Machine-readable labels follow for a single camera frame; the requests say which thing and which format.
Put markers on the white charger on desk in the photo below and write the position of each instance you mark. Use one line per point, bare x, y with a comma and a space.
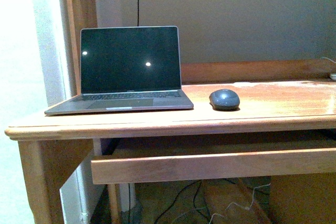
333, 76

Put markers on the wooden keyboard drawer tray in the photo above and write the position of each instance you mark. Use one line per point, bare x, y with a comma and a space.
160, 159

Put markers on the wooden rolling stand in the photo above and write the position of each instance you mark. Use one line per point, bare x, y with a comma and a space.
233, 202

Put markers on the white pipe with base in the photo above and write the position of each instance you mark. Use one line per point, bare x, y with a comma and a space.
131, 208

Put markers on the wooden desk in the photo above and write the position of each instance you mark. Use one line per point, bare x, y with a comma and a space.
275, 96

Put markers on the grey laptop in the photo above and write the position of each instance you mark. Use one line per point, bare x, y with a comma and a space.
128, 69

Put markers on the dark grey computer mouse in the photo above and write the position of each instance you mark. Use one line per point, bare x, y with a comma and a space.
224, 100

